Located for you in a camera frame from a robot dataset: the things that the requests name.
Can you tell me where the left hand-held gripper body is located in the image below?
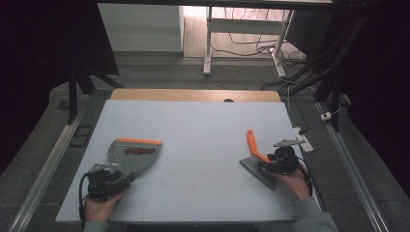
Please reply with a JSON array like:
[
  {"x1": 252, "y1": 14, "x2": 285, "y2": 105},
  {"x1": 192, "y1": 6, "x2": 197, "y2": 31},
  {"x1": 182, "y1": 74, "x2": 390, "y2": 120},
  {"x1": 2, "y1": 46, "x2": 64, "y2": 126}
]
[{"x1": 84, "y1": 162, "x2": 128, "y2": 203}]

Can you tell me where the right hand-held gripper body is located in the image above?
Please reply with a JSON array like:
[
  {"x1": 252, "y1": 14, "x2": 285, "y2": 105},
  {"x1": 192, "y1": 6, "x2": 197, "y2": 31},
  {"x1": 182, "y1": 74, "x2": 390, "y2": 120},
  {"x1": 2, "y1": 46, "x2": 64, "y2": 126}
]
[{"x1": 266, "y1": 138, "x2": 308, "y2": 176}]

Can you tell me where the grey dustpan with orange edge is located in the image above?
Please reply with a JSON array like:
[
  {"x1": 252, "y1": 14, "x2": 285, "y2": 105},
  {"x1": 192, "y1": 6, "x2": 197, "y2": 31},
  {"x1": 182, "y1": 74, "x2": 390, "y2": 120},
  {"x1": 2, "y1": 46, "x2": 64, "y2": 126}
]
[{"x1": 107, "y1": 137, "x2": 163, "y2": 177}]

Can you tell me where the grey brush with orange handle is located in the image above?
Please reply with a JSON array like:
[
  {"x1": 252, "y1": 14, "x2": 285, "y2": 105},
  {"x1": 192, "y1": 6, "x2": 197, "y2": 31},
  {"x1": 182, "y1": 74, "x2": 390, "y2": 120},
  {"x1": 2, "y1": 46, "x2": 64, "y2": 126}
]
[{"x1": 239, "y1": 129, "x2": 278, "y2": 190}]

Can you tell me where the pile of dark red scraps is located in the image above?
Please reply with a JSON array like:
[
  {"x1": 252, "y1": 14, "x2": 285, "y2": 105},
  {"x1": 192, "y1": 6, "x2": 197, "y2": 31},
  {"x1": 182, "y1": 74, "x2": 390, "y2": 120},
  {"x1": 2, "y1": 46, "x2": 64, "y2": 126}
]
[{"x1": 124, "y1": 147, "x2": 158, "y2": 157}]

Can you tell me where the person's left hand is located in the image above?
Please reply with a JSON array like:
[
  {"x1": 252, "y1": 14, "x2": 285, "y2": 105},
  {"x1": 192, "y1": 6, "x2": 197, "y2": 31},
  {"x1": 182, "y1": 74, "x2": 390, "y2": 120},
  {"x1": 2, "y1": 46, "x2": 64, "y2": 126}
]
[{"x1": 83, "y1": 189, "x2": 128, "y2": 223}]

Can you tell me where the person's right hand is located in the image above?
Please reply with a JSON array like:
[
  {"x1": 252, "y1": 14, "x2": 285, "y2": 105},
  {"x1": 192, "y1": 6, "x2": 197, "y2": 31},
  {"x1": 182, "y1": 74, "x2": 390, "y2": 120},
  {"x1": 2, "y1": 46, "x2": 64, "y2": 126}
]
[{"x1": 273, "y1": 167, "x2": 312, "y2": 202}]

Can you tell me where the white power strip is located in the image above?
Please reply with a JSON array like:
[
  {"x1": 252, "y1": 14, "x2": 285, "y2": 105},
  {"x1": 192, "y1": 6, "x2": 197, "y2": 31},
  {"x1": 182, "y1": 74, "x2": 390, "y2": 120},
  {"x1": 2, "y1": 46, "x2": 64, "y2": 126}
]
[{"x1": 292, "y1": 127, "x2": 314, "y2": 154}]

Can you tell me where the black metal stand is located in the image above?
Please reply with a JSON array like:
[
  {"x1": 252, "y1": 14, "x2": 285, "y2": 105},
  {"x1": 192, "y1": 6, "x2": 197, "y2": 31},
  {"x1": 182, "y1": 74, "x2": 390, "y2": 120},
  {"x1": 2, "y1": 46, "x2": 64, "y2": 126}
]
[
  {"x1": 65, "y1": 62, "x2": 124, "y2": 126},
  {"x1": 312, "y1": 15, "x2": 375, "y2": 133}
]

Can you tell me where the white cabinet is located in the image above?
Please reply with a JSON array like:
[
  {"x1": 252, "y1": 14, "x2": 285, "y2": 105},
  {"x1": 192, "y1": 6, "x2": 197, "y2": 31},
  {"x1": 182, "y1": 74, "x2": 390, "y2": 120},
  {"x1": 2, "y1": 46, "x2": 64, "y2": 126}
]
[{"x1": 98, "y1": 3, "x2": 186, "y2": 53}]

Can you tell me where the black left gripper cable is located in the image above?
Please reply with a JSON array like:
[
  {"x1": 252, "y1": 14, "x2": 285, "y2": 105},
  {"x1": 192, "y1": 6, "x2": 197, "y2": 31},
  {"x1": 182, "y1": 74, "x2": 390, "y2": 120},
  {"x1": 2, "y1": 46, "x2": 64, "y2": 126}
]
[{"x1": 77, "y1": 171, "x2": 95, "y2": 228}]

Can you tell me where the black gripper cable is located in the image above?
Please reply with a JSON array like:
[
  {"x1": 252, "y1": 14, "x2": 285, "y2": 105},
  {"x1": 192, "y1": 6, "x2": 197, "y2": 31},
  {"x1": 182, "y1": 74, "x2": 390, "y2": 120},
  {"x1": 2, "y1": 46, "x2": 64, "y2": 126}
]
[
  {"x1": 77, "y1": 171, "x2": 95, "y2": 228},
  {"x1": 298, "y1": 161, "x2": 314, "y2": 197}
]

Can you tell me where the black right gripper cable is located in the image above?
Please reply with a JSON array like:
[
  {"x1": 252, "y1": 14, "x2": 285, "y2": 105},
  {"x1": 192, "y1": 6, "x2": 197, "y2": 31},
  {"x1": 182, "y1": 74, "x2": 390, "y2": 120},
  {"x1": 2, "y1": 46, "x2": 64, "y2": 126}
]
[{"x1": 298, "y1": 161, "x2": 314, "y2": 197}]

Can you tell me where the black power strip cable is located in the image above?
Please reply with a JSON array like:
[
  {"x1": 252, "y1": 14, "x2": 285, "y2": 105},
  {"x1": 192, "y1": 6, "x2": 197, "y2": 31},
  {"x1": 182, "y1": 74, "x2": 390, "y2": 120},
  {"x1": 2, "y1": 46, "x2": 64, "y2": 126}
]
[{"x1": 285, "y1": 85, "x2": 309, "y2": 136}]

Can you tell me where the black rectangular floor frame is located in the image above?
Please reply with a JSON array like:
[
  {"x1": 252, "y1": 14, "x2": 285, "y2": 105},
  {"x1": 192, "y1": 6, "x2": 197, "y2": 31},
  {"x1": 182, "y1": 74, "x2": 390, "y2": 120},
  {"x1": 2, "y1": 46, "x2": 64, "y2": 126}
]
[{"x1": 69, "y1": 124, "x2": 95, "y2": 149}]

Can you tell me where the aluminium rail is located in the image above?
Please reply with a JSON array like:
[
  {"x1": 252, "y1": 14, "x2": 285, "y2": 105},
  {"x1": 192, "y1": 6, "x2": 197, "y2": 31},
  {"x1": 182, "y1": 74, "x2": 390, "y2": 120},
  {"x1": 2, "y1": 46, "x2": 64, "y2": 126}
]
[
  {"x1": 6, "y1": 93, "x2": 94, "y2": 232},
  {"x1": 314, "y1": 101, "x2": 392, "y2": 232}
]

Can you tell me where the tangle of floor cables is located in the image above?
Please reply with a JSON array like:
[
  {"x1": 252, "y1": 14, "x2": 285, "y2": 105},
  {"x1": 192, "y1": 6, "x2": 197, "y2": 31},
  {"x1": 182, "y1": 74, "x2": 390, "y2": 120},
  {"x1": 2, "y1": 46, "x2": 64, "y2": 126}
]
[{"x1": 211, "y1": 7, "x2": 308, "y2": 67}]

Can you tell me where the white desk frame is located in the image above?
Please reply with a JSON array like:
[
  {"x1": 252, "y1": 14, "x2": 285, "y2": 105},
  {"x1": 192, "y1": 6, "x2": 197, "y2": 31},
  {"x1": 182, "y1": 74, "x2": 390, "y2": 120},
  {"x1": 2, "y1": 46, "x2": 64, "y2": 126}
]
[{"x1": 202, "y1": 6, "x2": 296, "y2": 78}]

